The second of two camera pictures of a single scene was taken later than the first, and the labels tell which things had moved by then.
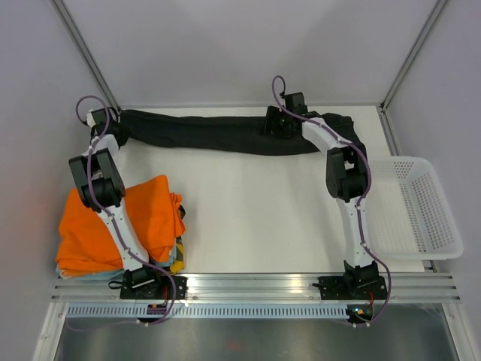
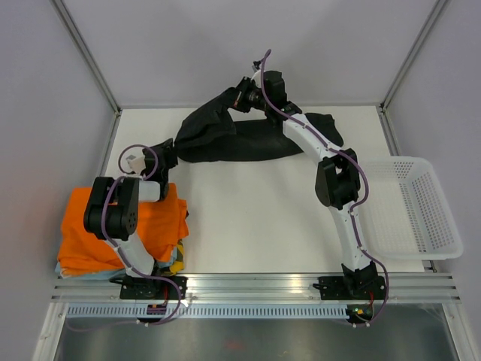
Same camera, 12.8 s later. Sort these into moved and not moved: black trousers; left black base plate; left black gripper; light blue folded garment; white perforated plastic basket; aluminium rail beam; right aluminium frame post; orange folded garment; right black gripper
Moved: left black gripper; right black gripper; black trousers
Not moved: right aluminium frame post; light blue folded garment; orange folded garment; aluminium rail beam; white perforated plastic basket; left black base plate
